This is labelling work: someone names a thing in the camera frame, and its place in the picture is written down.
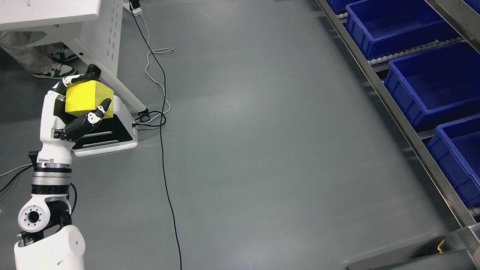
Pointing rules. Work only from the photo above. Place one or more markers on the blue bin lower shelf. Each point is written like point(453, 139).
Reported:
point(455, 148)

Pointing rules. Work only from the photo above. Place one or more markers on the yellow foam block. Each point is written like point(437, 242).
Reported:
point(83, 97)

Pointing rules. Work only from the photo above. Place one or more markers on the blue bin middle shelf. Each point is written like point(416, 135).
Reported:
point(435, 87)

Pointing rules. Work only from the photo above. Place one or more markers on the blue bin upper shelf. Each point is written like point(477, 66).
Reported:
point(383, 27)

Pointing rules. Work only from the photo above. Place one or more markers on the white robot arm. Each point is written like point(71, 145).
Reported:
point(48, 239)

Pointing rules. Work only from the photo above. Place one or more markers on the blue bin shelf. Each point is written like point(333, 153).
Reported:
point(435, 87)
point(383, 27)
point(455, 148)

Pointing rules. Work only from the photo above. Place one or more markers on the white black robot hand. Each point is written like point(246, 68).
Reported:
point(59, 131)

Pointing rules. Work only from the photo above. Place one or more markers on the green white sneaker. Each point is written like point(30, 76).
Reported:
point(56, 71)

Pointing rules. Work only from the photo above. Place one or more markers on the white desk leg base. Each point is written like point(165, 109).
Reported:
point(97, 42)

